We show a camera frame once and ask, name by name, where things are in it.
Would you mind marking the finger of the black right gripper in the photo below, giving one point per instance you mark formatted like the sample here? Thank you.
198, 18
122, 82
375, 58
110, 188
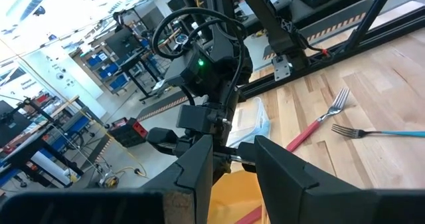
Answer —
247, 156
162, 139

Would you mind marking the clear plastic bin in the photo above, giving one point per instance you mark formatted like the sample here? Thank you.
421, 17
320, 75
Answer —
252, 124

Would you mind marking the black desk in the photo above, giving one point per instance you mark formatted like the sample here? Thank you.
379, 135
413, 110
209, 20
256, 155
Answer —
136, 59

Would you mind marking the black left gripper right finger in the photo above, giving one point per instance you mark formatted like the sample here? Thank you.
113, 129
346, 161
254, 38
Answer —
332, 207

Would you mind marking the shelf with blue bins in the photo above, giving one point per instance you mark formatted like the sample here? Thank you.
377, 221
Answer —
109, 71

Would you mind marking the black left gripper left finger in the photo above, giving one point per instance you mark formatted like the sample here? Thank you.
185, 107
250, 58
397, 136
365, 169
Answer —
99, 207

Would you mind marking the black computer monitor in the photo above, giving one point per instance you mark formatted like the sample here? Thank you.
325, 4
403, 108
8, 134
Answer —
123, 43

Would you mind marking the wooden top workbench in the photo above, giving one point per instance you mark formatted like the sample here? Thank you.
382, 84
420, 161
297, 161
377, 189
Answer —
20, 151

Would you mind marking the grey metal bracket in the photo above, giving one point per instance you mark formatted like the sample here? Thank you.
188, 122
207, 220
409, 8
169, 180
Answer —
282, 69

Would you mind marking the yellow plastic bin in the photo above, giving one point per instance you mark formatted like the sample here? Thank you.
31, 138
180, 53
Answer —
232, 197

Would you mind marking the black and red toolbox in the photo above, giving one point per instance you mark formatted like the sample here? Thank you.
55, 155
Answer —
127, 134

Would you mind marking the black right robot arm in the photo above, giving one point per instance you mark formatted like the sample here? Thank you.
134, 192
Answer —
219, 44

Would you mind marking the white pillar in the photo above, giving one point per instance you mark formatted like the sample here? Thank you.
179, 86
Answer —
66, 81

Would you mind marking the black aluminium table frame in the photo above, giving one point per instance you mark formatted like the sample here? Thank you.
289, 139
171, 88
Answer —
365, 41

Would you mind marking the white roll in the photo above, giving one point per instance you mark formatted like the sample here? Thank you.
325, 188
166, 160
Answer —
50, 165

